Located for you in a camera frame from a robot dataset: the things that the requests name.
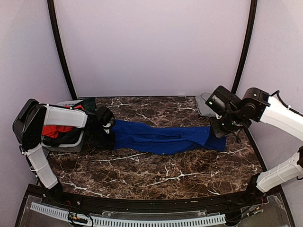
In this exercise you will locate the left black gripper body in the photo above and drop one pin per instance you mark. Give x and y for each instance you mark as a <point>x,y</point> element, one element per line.
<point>103,141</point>

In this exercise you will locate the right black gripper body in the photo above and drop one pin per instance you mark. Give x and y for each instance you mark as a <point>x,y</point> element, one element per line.
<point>224,128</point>

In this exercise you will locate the grey button shirt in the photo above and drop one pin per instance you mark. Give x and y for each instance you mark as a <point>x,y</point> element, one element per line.
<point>202,108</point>

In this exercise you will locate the blue printed t-shirt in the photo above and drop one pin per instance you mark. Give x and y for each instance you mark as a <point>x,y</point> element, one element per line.
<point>165,141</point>

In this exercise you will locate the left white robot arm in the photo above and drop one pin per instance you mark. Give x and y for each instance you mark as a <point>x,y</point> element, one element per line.
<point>39,126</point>

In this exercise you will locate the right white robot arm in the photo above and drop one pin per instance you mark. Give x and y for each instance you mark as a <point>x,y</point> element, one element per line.
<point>234,114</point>

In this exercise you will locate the grey laundry basket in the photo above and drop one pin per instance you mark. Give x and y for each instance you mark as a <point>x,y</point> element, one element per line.
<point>73,144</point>

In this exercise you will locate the black garment in basket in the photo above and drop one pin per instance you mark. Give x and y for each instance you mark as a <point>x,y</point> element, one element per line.
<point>86,104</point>

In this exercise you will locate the orange red garment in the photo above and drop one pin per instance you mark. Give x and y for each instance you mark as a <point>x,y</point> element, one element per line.
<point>53,131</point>

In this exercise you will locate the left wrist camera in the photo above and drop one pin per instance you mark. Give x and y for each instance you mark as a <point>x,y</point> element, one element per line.
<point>108,126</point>

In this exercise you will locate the black curved front rail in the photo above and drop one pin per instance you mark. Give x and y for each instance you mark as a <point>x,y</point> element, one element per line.
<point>228,203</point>

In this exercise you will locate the white slotted cable duct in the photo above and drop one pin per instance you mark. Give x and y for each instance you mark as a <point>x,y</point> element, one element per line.
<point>99,221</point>

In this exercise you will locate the right black frame post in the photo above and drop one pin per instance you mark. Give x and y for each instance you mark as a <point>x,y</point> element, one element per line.
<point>246,45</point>

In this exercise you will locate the black frame post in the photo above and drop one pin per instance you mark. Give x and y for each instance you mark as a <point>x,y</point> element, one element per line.
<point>246,45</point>
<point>59,47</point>

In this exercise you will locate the left black frame post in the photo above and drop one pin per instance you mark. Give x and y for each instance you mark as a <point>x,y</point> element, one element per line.
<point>59,47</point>

